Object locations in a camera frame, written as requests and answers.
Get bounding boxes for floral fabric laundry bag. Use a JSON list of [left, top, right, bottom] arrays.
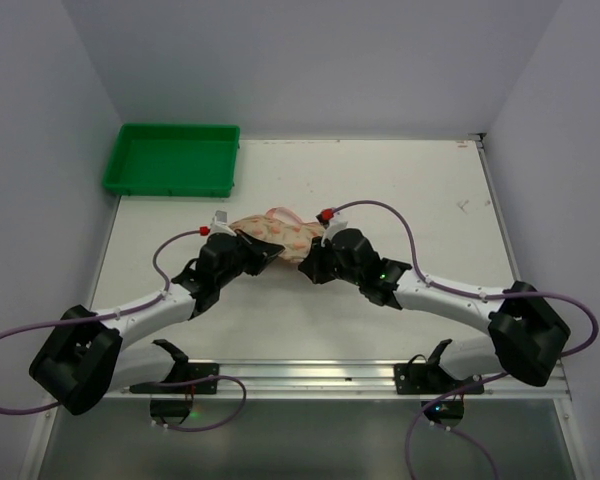
[[229, 207, 325, 264]]

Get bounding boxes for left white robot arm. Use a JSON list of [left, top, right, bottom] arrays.
[[29, 231, 284, 415]]

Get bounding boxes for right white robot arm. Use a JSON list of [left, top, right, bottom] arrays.
[[299, 228, 571, 387]]

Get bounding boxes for green plastic tray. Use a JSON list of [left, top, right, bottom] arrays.
[[102, 123, 240, 198]]

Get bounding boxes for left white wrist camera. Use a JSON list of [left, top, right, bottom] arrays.
[[209, 210, 237, 237]]

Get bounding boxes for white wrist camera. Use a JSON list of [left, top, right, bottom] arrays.
[[316, 208, 348, 246], [209, 210, 237, 237]]

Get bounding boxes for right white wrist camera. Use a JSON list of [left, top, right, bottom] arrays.
[[316, 208, 348, 246]]

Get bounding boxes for aluminium front rail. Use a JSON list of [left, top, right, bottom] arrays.
[[107, 356, 570, 400]]

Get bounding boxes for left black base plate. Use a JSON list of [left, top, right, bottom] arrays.
[[129, 362, 220, 395]]

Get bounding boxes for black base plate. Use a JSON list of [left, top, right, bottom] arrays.
[[129, 362, 220, 395], [393, 354, 485, 395]]

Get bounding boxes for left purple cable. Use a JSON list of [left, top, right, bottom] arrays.
[[0, 224, 248, 432]]

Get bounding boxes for purple cable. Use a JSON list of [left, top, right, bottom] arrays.
[[0, 224, 248, 432], [404, 199, 600, 480]]

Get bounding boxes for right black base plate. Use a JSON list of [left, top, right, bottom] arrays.
[[393, 354, 485, 395]]

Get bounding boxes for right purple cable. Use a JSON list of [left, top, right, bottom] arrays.
[[404, 199, 600, 480]]

